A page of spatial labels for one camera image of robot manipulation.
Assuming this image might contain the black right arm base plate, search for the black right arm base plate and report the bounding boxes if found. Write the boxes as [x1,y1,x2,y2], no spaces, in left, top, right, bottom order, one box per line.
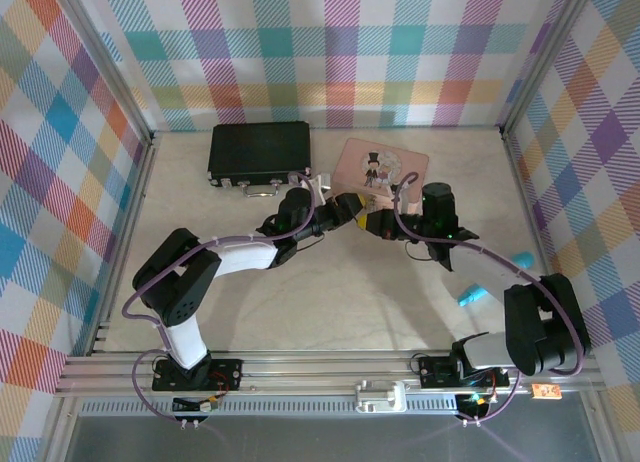
[417,354,511,389]

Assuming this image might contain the turquoise marker pen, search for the turquoise marker pen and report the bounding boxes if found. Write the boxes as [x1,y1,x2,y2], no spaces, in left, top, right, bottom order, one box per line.
[457,251,535,308]

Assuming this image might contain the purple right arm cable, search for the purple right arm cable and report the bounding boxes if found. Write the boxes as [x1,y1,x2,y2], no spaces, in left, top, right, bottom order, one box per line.
[392,172,592,428]

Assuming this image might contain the black case with metal handle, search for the black case with metal handle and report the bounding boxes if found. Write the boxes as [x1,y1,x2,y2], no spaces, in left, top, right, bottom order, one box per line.
[207,122,314,198]

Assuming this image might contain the aluminium frame side rail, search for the aluminium frame side rail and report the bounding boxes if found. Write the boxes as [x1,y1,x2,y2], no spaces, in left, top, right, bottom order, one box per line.
[501,129,556,278]
[87,134,161,356]

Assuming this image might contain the perforated metal cable duct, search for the perforated metal cable duct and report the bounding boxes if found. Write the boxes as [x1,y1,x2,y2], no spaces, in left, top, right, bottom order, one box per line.
[79,400,501,417]

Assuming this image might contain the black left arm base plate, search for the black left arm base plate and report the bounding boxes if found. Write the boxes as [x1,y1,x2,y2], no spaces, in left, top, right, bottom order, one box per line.
[151,359,245,394]

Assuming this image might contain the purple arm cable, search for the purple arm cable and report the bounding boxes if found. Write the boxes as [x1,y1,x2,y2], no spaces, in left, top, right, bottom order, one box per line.
[122,170,321,427]
[392,172,592,428]

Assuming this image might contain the pink tin box cartoon couple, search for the pink tin box cartoon couple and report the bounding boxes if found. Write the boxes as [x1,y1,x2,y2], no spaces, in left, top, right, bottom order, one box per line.
[330,137,431,203]

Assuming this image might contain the grey metal shelf panel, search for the grey metal shelf panel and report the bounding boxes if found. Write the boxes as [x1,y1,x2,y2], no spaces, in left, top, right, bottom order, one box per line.
[44,414,614,462]

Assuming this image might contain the white rail bracket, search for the white rail bracket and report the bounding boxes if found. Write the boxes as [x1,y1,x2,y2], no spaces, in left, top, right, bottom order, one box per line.
[353,379,407,414]

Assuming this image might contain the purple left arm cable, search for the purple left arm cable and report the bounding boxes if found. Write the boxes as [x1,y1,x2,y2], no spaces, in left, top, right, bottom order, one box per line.
[122,170,321,427]

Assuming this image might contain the aluminium frame post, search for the aluminium frame post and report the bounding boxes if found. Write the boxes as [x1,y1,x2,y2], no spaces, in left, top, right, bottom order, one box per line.
[52,0,156,143]
[498,0,599,141]

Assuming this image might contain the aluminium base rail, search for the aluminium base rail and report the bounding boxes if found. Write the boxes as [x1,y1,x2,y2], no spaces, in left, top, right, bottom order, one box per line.
[54,350,604,399]

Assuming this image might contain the small connector board green light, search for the small connector board green light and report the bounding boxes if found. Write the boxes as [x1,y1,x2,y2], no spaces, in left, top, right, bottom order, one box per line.
[457,392,496,418]

